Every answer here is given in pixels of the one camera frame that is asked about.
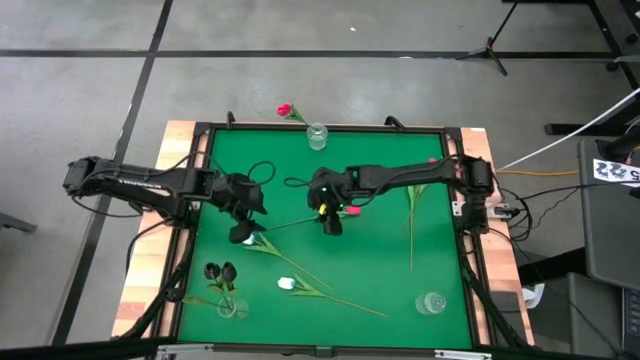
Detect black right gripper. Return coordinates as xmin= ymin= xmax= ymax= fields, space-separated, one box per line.
xmin=306 ymin=166 xmax=360 ymax=238

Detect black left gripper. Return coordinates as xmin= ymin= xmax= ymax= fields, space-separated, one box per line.
xmin=214 ymin=171 xmax=270 ymax=246

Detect pink artificial tulip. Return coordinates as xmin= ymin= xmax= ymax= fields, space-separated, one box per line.
xmin=399 ymin=157 xmax=439 ymax=236
xmin=276 ymin=103 xmax=317 ymax=130
xmin=266 ymin=204 xmax=362 ymax=234

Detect white artificial tulip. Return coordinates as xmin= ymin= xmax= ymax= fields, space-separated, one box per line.
xmin=243 ymin=232 xmax=335 ymax=291
xmin=405 ymin=183 xmax=430 ymax=274
xmin=276 ymin=276 xmax=390 ymax=320

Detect clear glass vase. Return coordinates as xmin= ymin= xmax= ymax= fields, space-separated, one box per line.
xmin=216 ymin=295 xmax=250 ymax=320
xmin=414 ymin=292 xmax=448 ymax=318
xmin=306 ymin=123 xmax=330 ymax=152

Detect green felt mat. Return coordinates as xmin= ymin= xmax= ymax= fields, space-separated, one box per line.
xmin=177 ymin=128 xmax=475 ymax=351

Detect black tripod stand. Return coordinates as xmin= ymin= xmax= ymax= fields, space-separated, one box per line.
xmin=455 ymin=0 xmax=521 ymax=77

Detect dark grey stand foot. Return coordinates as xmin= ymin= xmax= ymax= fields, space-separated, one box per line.
xmin=0 ymin=212 xmax=39 ymax=235

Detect white plastic container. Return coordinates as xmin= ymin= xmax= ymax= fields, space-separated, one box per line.
xmin=522 ymin=283 xmax=546 ymax=310

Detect black desk foot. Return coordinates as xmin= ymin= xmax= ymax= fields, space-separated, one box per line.
xmin=544 ymin=123 xmax=640 ymax=137

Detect dark grey desk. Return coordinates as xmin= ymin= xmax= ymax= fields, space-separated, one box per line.
xmin=577 ymin=137 xmax=640 ymax=291

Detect white printed number tag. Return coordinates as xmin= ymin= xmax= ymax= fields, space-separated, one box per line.
xmin=592 ymin=158 xmax=640 ymax=189

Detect black keyboard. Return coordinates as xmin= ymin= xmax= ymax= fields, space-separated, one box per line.
xmin=622 ymin=288 xmax=640 ymax=354

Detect black metal table frame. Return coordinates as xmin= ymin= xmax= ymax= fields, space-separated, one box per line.
xmin=112 ymin=119 xmax=536 ymax=360

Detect silver metal bracket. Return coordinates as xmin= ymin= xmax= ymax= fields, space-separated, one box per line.
xmin=155 ymin=343 xmax=214 ymax=360
xmin=434 ymin=349 xmax=494 ymax=360

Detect yellow floor cable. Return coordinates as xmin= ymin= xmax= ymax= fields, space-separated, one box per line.
xmin=497 ymin=169 xmax=580 ymax=178

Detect white cable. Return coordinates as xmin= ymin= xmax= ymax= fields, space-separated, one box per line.
xmin=497 ymin=89 xmax=640 ymax=174

